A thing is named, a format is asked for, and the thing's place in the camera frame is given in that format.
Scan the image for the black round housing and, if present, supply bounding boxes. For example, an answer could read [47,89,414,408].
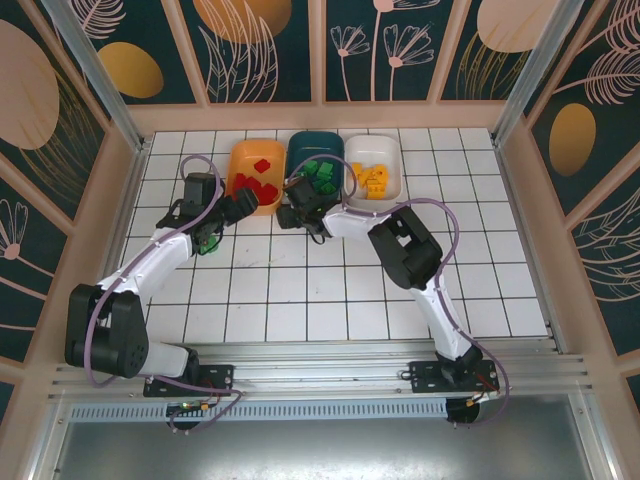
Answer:
[444,398,485,430]
[166,405,202,434]

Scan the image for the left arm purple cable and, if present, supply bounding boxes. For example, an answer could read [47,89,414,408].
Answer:
[85,154,244,435]

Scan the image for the wall panel with beige oval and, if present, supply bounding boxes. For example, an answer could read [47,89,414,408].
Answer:
[438,0,551,103]

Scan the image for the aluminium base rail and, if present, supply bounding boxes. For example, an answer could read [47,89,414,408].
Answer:
[49,342,594,401]

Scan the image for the wall panel with orange oval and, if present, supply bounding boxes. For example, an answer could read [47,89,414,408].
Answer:
[524,0,640,219]
[82,0,209,107]

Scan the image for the teal plastic container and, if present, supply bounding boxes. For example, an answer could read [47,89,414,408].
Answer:
[286,130,346,201]

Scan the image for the wall panel with feather leaves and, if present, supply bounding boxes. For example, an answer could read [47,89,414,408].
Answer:
[568,184,640,357]

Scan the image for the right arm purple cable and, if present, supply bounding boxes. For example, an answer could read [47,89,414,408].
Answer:
[285,157,511,431]

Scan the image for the grey slotted cable duct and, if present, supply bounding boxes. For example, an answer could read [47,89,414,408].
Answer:
[117,402,449,421]

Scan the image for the aluminium frame post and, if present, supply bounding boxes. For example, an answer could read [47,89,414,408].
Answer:
[39,0,151,154]
[492,0,584,144]

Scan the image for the wall panel with white flower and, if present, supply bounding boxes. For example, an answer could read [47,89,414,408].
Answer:
[0,164,71,364]

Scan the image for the white plastic container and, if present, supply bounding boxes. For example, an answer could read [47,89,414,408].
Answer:
[343,134,404,211]

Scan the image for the wall panel with large leaf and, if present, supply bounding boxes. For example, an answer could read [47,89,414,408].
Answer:
[179,0,321,106]

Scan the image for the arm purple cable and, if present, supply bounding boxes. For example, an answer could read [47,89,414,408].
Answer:
[85,154,244,435]
[285,157,511,431]

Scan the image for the wall panel with two flowers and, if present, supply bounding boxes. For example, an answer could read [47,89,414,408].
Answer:
[323,0,469,105]

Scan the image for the orange plastic container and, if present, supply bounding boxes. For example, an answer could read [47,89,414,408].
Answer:
[225,138,287,217]

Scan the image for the wall panel with beige circle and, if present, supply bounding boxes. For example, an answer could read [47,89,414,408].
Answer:
[0,19,110,229]

